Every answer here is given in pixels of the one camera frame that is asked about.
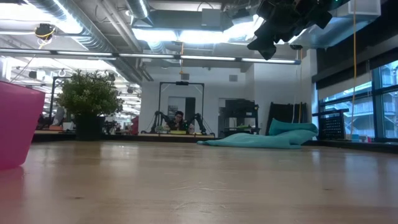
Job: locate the artificial green potted plant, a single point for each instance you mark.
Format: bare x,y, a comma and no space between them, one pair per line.
90,96

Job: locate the silver ventilation duct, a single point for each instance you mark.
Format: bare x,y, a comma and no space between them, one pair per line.
140,9

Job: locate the blue microfiber towel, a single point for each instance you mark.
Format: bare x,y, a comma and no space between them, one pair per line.
264,141

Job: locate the person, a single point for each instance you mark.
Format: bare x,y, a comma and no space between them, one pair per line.
178,119

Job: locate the long ceiling light bar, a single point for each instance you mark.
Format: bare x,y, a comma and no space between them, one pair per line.
205,58

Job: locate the dome ceiling camera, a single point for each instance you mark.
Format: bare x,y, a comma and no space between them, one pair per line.
296,47

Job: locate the black shelving cart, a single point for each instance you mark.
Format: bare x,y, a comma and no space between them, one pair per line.
241,112

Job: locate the pink plastic basket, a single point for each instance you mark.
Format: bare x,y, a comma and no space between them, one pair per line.
18,124

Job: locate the black leaning panels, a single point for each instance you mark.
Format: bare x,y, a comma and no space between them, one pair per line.
283,112

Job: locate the black background robot arm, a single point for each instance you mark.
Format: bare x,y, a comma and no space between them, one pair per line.
199,121
161,118

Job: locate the red chair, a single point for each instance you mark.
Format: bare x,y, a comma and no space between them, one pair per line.
134,126

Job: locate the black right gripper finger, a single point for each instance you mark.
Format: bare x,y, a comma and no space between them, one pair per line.
290,31
265,43

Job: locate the background wooden table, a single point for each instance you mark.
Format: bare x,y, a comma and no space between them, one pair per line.
149,134

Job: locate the black perforated crate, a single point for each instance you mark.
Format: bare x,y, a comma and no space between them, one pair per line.
331,126

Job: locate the black background rig frame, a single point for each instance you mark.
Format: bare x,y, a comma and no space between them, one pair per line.
182,83

